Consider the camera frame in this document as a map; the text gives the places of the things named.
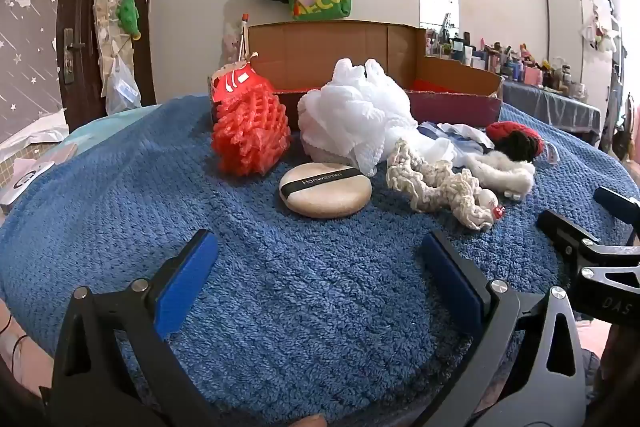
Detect white wardrobe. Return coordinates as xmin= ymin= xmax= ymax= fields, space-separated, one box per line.
xmin=544 ymin=0 xmax=626 ymax=142

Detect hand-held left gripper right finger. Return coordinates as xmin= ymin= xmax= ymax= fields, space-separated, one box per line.
xmin=420 ymin=231 xmax=588 ymax=427

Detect white box with round mark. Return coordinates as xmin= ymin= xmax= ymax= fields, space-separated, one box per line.
xmin=0 ymin=159 xmax=56 ymax=212

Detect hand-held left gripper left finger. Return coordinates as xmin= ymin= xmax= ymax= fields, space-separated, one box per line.
xmin=50 ymin=229 xmax=221 ymax=427

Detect white mesh bath loofah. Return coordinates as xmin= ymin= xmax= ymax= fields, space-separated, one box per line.
xmin=297 ymin=58 xmax=418 ymax=178

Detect beige hanging organizer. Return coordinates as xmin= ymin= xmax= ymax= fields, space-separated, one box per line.
xmin=90 ymin=0 xmax=136 ymax=108

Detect blue knitted blanket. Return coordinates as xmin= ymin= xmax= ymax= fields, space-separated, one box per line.
xmin=0 ymin=94 xmax=640 ymax=427

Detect white fluffy scrunchie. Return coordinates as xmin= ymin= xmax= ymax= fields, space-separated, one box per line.
xmin=467 ymin=149 xmax=536 ymax=200

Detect stick with orange cap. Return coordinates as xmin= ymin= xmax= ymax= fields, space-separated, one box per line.
xmin=239 ymin=12 xmax=251 ymax=62

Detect cream crochet scrunchie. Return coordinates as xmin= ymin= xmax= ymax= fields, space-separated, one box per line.
xmin=386 ymin=139 xmax=505 ymax=233

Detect dark brown door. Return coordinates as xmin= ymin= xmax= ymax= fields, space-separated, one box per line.
xmin=59 ymin=0 xmax=158 ymax=132

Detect pink cloth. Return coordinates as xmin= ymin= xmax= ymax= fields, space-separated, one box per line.
xmin=47 ymin=142 xmax=78 ymax=165

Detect cardboard box with red lining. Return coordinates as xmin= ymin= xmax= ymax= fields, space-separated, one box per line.
xmin=207 ymin=21 xmax=505 ymax=132

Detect metal door handle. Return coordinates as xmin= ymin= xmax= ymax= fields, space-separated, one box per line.
xmin=62 ymin=28 xmax=87 ymax=84

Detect red yarn ball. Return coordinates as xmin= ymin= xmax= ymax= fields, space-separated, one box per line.
xmin=486 ymin=121 xmax=545 ymax=154

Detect red foam net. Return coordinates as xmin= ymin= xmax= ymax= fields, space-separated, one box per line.
xmin=211 ymin=79 xmax=292 ymax=178

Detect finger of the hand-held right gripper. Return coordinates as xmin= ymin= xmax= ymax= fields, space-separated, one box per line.
xmin=537 ymin=208 xmax=640 ymax=323
xmin=594 ymin=186 xmax=640 ymax=226

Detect clear plastic bag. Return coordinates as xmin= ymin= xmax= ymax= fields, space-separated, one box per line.
xmin=104 ymin=57 xmax=142 ymax=115

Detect pale pink plush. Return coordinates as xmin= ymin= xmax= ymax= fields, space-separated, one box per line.
xmin=222 ymin=22 xmax=246 ymax=62

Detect light blue bedsheet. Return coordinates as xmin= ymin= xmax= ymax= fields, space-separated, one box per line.
xmin=65 ymin=106 xmax=161 ymax=158

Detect black yarn ball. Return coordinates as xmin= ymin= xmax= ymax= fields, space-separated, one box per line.
xmin=495 ymin=133 xmax=540 ymax=162

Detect green plush toy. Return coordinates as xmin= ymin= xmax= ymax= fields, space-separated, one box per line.
xmin=116 ymin=0 xmax=142 ymax=42

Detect beige powder puff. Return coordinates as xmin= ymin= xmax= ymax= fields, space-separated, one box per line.
xmin=278 ymin=162 xmax=373 ymax=219

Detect white plastic sheet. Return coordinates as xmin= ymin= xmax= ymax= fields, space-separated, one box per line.
xmin=0 ymin=109 xmax=68 ymax=162

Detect hanging plush toys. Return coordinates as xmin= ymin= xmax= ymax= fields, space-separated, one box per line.
xmin=580 ymin=2 xmax=621 ymax=52

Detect table with blue cloth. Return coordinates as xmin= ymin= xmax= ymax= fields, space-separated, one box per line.
xmin=502 ymin=79 xmax=603 ymax=145

